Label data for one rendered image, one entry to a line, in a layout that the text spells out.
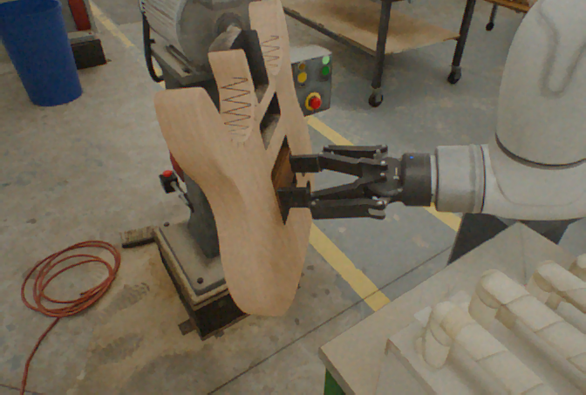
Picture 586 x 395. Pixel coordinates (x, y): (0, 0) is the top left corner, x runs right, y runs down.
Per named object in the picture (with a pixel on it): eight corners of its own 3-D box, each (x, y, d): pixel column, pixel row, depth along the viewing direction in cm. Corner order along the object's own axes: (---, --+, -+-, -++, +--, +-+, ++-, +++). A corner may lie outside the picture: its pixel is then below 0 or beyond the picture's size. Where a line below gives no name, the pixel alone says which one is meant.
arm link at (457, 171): (470, 182, 61) (427, 182, 63) (476, 130, 56) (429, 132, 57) (479, 228, 54) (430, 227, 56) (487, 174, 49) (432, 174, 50)
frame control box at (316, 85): (244, 112, 154) (239, 43, 138) (293, 98, 163) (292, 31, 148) (279, 142, 137) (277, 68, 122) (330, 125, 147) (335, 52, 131)
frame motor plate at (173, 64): (144, 48, 143) (141, 37, 140) (208, 36, 153) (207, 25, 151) (183, 86, 119) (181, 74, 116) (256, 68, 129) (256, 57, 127)
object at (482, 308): (456, 324, 57) (473, 279, 51) (471, 313, 58) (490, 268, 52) (476, 343, 54) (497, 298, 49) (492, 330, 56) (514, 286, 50)
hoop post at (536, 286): (512, 307, 68) (532, 269, 63) (523, 297, 70) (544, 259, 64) (530, 321, 66) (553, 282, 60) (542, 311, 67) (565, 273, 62)
